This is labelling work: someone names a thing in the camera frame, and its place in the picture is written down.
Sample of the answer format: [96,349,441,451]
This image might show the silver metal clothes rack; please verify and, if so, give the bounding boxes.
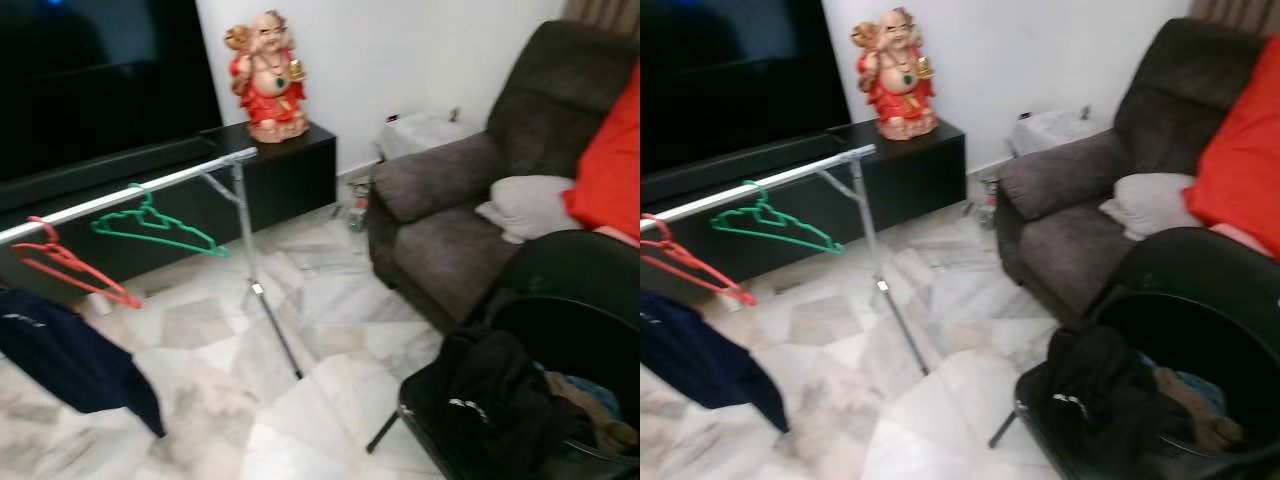
[0,147,304,381]
[640,144,931,377]

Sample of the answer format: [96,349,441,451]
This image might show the dark brown fabric sofa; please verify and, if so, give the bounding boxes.
[995,15,1280,326]
[366,18,641,333]

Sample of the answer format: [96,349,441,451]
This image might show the green plastic clothes hanger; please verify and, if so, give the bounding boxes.
[711,180,846,255]
[91,183,230,259]

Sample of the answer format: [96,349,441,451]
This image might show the brown garment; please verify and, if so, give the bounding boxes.
[545,370,641,458]
[1150,365,1246,451]

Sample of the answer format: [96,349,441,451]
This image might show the black low tv console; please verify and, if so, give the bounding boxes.
[640,118,968,301]
[0,120,339,303]

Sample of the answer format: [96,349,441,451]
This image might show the dark navy printed shirt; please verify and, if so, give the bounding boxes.
[0,287,167,439]
[640,290,791,434]

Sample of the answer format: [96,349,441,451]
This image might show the teal blue garment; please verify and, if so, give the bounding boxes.
[575,378,623,416]
[1193,374,1228,412]

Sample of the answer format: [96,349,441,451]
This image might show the red laughing buddha statue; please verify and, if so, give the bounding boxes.
[852,8,939,141]
[224,10,311,144]

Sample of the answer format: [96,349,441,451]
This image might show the plain grey cushion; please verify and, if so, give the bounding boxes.
[1100,172,1206,241]
[474,175,589,245]

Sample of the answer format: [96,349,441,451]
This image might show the black round laundry basket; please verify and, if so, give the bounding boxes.
[478,288,641,469]
[1085,288,1280,461]

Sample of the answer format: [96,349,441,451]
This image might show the black metal folding chair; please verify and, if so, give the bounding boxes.
[365,229,641,480]
[988,226,1280,480]

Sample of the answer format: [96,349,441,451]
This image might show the lace covered side table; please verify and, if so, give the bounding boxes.
[1005,107,1119,159]
[377,110,479,163]

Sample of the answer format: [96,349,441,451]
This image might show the large black television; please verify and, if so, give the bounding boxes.
[640,0,853,173]
[0,0,223,183]

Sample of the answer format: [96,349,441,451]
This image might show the red pillow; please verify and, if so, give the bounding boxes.
[1183,35,1280,259]
[562,62,641,243]

